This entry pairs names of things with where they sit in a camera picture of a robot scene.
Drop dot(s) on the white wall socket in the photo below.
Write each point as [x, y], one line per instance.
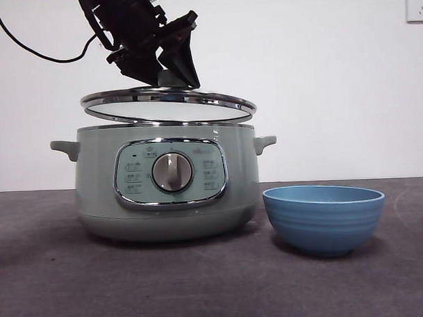
[418, 7]

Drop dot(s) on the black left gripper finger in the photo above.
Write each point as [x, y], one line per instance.
[182, 62]
[135, 67]

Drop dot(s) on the blue ribbed bowl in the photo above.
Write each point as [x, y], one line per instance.
[325, 227]

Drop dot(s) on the pale green electric steamer pot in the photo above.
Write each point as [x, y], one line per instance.
[97, 176]

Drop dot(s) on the glass lid with green knob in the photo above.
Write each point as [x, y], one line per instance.
[168, 111]

